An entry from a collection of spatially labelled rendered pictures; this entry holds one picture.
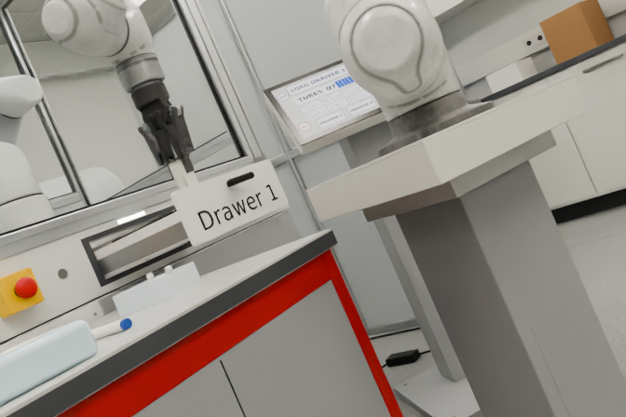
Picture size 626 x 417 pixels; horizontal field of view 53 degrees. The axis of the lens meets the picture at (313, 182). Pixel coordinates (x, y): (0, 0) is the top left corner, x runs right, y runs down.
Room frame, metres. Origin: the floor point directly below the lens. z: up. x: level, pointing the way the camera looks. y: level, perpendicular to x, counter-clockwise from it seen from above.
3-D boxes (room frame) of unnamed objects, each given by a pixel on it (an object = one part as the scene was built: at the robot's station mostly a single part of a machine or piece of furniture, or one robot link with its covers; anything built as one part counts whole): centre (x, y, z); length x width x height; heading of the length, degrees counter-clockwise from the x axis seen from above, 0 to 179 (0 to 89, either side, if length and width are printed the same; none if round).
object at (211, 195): (1.28, 0.16, 0.87); 0.29 x 0.02 x 0.11; 143
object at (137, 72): (1.33, 0.24, 1.19); 0.09 x 0.09 x 0.06
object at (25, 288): (1.18, 0.57, 0.88); 0.04 x 0.03 x 0.04; 143
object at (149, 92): (1.33, 0.24, 1.12); 0.08 x 0.07 x 0.09; 53
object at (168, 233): (1.40, 0.33, 0.86); 0.40 x 0.26 x 0.06; 53
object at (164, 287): (1.09, 0.32, 0.78); 0.12 x 0.08 x 0.04; 65
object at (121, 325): (0.86, 0.35, 0.77); 0.14 x 0.02 x 0.02; 52
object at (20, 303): (1.20, 0.60, 0.88); 0.07 x 0.05 x 0.07; 143
